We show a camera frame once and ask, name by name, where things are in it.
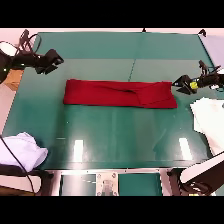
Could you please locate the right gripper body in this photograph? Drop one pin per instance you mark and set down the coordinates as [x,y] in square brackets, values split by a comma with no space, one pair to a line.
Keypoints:
[187,84]

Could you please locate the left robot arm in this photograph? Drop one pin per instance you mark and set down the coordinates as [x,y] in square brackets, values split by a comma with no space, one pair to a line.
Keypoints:
[20,61]

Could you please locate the silver frame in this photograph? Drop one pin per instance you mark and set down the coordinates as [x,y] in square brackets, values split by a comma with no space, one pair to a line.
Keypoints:
[106,181]

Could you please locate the red T-shirt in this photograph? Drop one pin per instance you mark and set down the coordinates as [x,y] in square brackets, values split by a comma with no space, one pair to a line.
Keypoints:
[110,95]

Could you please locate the white garment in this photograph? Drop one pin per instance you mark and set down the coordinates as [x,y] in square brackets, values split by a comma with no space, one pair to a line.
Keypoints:
[210,123]
[20,150]

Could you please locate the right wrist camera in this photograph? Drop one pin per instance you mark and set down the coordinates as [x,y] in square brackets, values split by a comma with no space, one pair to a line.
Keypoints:
[202,66]

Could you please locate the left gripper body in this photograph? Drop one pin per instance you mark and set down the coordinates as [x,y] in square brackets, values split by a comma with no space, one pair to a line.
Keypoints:
[50,61]

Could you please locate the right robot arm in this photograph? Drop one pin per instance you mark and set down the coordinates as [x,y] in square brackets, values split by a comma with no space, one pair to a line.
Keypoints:
[204,170]

